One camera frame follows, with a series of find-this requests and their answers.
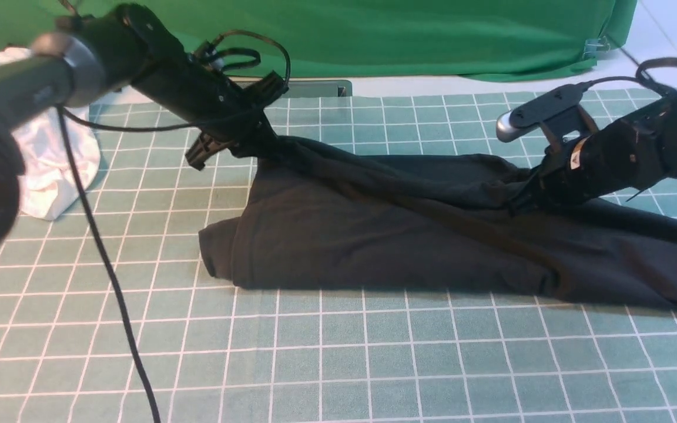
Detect green checkered tablecloth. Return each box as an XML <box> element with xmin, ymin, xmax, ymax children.
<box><xmin>0</xmin><ymin>87</ymin><xmax>677</xmax><ymax>423</ymax></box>

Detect metal binder clip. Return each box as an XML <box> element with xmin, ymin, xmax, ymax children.
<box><xmin>581</xmin><ymin>36</ymin><xmax>612</xmax><ymax>60</ymax></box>

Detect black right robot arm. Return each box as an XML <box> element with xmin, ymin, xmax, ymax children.
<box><xmin>497</xmin><ymin>96</ymin><xmax>677</xmax><ymax>213</ymax></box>

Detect white crumpled garment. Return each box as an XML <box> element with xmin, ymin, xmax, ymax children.
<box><xmin>0</xmin><ymin>46</ymin><xmax>102</xmax><ymax>222</ymax></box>

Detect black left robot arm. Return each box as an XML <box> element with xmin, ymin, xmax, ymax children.
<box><xmin>0</xmin><ymin>3</ymin><xmax>292</xmax><ymax>244</ymax></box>

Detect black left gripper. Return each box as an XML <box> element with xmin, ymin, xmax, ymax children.
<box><xmin>139</xmin><ymin>59</ymin><xmax>289</xmax><ymax>171</ymax></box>

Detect dark gray long-sleeve shirt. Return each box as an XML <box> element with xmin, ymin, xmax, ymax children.
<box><xmin>198</xmin><ymin>136</ymin><xmax>677</xmax><ymax>310</ymax></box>

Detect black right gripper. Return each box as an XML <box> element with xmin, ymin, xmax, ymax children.
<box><xmin>506</xmin><ymin>150</ymin><xmax>609</xmax><ymax>215</ymax></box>

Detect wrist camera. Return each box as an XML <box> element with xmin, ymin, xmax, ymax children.
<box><xmin>496</xmin><ymin>83</ymin><xmax>599</xmax><ymax>153</ymax></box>
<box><xmin>192</xmin><ymin>41</ymin><xmax>225</xmax><ymax>74</ymax></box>

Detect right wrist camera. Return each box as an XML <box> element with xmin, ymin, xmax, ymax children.
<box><xmin>496</xmin><ymin>83</ymin><xmax>599</xmax><ymax>153</ymax></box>

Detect green backdrop cloth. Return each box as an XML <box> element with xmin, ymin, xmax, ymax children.
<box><xmin>0</xmin><ymin>0</ymin><xmax>638</xmax><ymax>84</ymax></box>

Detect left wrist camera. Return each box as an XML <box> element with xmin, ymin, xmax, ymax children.
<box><xmin>192</xmin><ymin>41</ymin><xmax>225</xmax><ymax>74</ymax></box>

